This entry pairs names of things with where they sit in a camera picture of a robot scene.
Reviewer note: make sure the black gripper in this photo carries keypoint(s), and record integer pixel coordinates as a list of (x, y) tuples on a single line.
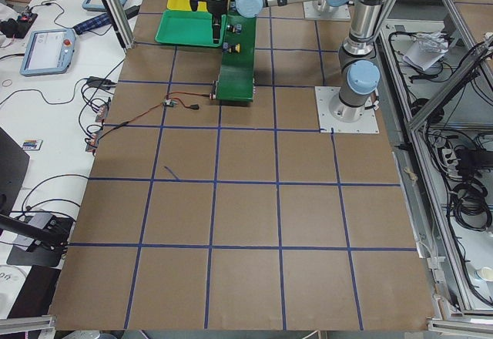
[(216, 5)]

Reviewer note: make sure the green plastic tray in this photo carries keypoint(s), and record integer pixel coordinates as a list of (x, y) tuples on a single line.
[(189, 29)]

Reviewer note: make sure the green conveyor belt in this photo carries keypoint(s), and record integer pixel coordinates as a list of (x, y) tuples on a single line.
[(235, 81)]

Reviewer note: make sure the small motor controller board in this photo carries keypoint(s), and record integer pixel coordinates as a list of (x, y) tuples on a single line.
[(169, 103)]

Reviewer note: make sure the blue checkered umbrella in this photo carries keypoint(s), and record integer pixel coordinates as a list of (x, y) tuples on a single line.
[(92, 23)]

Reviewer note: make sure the black power adapter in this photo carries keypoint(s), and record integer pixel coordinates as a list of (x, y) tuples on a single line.
[(95, 82)]

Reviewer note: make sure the large blue teach pendant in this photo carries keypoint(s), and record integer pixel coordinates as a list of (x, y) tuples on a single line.
[(48, 52)]

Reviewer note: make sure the crumpled white paper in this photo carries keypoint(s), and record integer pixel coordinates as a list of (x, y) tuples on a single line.
[(426, 50)]

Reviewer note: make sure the black monitor stand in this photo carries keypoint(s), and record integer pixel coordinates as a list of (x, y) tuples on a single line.
[(41, 236)]

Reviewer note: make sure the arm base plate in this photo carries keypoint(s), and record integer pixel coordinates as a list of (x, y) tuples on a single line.
[(335, 117), (340, 15)]

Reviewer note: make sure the aluminium frame post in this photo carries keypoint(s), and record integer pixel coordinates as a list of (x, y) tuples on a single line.
[(119, 23)]

